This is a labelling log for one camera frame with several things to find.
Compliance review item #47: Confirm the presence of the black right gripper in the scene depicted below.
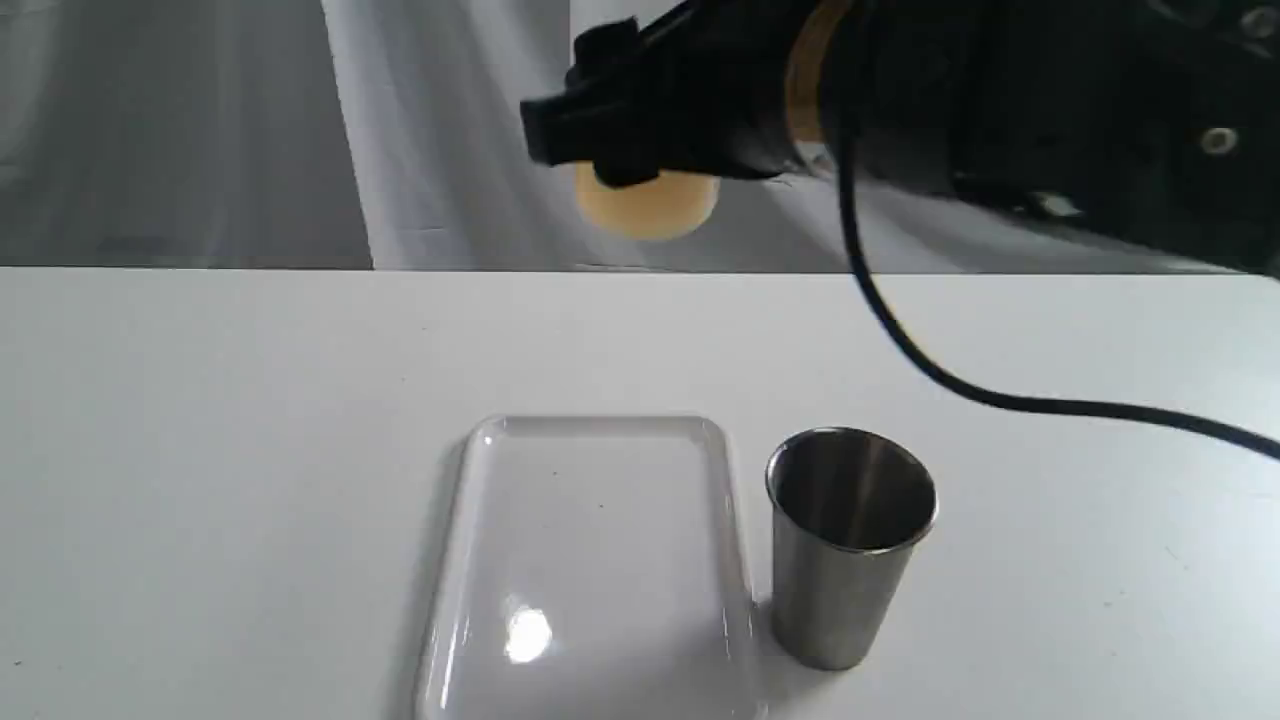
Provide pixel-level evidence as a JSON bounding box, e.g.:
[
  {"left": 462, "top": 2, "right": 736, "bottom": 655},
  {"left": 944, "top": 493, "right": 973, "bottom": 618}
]
[{"left": 520, "top": 1, "right": 831, "bottom": 190}]

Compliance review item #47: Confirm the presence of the translucent squeeze bottle amber liquid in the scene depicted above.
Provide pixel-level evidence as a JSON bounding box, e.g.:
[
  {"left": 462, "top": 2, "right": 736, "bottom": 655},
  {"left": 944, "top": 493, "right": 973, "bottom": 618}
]
[{"left": 573, "top": 163, "right": 721, "bottom": 242}]

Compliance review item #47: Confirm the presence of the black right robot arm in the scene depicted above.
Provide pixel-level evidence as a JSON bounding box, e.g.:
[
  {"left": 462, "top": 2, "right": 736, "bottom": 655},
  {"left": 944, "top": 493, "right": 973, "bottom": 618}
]
[{"left": 520, "top": 1, "right": 1279, "bottom": 277}]

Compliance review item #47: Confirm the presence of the stainless steel cup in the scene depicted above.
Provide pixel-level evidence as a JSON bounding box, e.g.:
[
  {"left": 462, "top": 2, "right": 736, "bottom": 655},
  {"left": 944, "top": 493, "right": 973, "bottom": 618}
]
[{"left": 765, "top": 427, "right": 940, "bottom": 673}]

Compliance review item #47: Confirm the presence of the white rectangular plastic tray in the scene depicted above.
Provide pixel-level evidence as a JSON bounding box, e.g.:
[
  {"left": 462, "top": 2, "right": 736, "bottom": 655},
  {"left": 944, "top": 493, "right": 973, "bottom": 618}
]
[{"left": 413, "top": 415, "right": 768, "bottom": 719}]

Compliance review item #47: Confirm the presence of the grey backdrop cloth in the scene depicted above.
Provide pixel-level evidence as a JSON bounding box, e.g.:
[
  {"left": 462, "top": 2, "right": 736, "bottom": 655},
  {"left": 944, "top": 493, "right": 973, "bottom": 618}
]
[{"left": 3, "top": 1, "right": 1244, "bottom": 273}]

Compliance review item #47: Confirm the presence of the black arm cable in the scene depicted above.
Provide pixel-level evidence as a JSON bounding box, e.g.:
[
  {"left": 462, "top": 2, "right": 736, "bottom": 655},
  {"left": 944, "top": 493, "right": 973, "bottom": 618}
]
[{"left": 835, "top": 100, "right": 1280, "bottom": 462}]

